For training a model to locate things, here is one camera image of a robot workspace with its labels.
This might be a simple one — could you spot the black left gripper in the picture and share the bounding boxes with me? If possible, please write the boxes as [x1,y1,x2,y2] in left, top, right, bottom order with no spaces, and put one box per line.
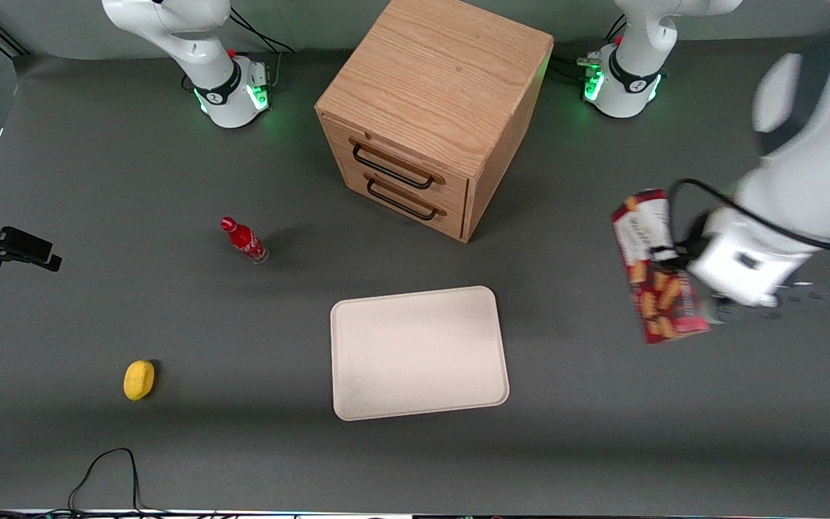
[647,209,713,271]

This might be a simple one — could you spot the red tartan cookie box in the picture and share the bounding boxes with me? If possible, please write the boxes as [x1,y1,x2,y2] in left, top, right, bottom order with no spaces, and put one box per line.
[611,189,711,345]

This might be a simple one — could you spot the cream rectangular plastic tray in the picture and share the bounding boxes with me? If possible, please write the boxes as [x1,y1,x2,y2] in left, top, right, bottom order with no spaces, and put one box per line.
[330,285,510,422]

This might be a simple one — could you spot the yellow lemon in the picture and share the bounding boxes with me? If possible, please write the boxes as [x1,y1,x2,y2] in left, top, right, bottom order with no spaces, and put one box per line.
[123,360,156,402]

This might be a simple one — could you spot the wooden drawer front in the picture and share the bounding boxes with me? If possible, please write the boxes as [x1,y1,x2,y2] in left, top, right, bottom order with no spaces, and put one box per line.
[327,121,469,211]
[339,160,468,241]

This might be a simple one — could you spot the red cola bottle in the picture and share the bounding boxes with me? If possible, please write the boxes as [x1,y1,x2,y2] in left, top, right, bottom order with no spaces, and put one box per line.
[220,216,270,265]

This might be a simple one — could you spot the wooden two-drawer cabinet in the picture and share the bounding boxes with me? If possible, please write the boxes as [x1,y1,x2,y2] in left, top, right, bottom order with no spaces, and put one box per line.
[314,0,555,244]

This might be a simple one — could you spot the black left arm wrist cable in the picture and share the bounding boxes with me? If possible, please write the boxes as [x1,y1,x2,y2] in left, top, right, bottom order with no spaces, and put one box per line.
[666,178,830,255]

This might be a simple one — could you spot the black left arm base cable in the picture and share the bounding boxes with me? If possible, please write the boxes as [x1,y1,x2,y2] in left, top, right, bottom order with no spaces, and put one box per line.
[552,14,628,84]

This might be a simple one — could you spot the black arm base cable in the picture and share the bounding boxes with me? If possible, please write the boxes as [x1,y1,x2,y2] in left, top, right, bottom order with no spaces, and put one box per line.
[228,7,297,91]
[552,14,628,84]

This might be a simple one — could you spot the black aluminium frame bar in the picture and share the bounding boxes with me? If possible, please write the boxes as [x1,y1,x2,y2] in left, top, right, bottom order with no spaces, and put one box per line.
[0,11,30,58]

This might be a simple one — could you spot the black looped table cable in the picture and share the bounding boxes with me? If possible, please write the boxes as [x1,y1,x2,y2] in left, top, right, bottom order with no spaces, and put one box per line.
[68,448,171,517]

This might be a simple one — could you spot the black metal drawer handle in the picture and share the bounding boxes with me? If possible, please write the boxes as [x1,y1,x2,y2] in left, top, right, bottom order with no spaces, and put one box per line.
[352,142,436,190]
[366,175,439,221]

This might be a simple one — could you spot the black right arm base cable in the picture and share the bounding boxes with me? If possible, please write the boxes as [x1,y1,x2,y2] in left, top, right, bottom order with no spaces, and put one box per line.
[228,7,297,91]

